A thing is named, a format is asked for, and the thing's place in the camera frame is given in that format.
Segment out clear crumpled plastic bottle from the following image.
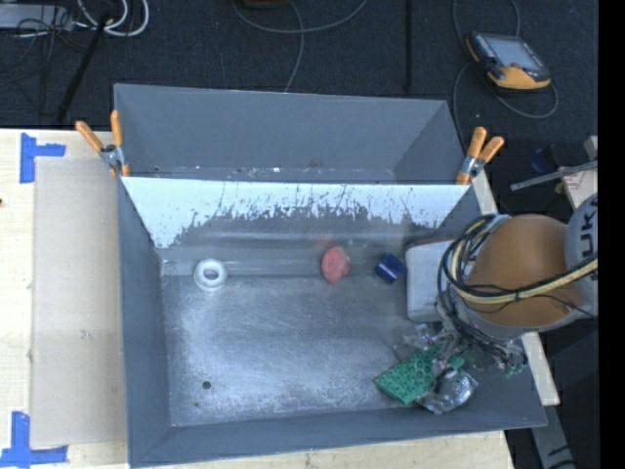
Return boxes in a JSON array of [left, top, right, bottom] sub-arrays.
[[415, 366, 479, 415]]

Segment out green flat block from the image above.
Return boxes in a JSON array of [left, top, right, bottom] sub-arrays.
[[373, 344, 441, 406]]

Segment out blue small block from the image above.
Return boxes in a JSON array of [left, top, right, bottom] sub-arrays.
[[374, 252, 406, 285]]

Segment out red round toy food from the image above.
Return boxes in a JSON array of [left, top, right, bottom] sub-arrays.
[[320, 246, 352, 284]]

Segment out grey metal bin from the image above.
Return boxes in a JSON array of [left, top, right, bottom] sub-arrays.
[[112, 83, 549, 469]]

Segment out pale wood flat board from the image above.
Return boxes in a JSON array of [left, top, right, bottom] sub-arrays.
[[28, 156, 129, 451]]

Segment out white ring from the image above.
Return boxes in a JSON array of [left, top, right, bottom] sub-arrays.
[[192, 258, 229, 292]]

